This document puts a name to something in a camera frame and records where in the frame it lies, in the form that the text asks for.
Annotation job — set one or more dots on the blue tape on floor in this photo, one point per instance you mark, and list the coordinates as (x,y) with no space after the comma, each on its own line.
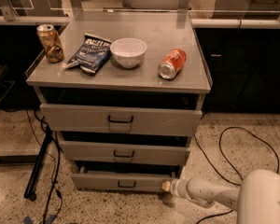
(49,220)

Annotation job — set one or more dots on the grey middle drawer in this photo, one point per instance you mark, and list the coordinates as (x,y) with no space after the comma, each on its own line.
(125,148)

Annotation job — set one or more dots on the gold upright soda can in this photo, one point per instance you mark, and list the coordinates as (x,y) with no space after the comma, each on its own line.
(51,42)

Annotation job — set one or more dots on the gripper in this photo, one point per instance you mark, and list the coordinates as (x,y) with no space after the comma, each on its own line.
(176,187)

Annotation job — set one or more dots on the grey top drawer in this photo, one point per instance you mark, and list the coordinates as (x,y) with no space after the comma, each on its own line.
(130,120)

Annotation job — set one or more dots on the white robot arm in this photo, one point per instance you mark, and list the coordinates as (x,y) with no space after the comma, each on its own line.
(257,201)

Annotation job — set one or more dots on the white bowl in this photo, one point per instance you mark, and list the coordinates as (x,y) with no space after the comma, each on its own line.
(128,52)

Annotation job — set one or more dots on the grey drawer cabinet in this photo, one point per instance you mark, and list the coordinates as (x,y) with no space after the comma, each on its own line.
(128,95)

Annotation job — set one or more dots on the grey bottom drawer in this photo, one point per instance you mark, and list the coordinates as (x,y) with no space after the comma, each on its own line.
(123,176)

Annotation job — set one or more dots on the grey drawer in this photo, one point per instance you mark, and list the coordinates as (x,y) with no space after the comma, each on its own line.
(123,176)
(130,120)
(125,148)

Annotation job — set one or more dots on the orange soda can lying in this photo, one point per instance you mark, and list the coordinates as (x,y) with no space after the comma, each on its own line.
(172,64)

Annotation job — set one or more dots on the blue potato chip bag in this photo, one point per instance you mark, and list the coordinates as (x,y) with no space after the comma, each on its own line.
(93,54)

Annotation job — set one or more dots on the black stand leg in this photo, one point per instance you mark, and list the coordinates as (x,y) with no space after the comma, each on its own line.
(29,193)

